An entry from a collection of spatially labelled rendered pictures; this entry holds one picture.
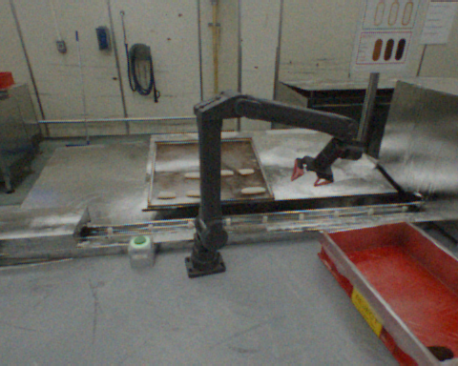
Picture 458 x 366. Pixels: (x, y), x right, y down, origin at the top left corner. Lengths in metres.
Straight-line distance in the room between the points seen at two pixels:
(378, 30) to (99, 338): 1.79
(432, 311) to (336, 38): 4.44
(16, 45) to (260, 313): 4.67
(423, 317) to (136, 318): 0.75
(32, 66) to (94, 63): 0.77
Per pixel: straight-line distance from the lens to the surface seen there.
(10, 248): 1.22
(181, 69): 4.70
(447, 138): 1.31
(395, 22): 1.99
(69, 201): 1.54
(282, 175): 1.42
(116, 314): 0.96
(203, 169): 0.84
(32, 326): 1.02
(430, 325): 1.02
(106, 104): 4.90
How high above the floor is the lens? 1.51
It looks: 27 degrees down
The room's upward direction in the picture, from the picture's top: straight up
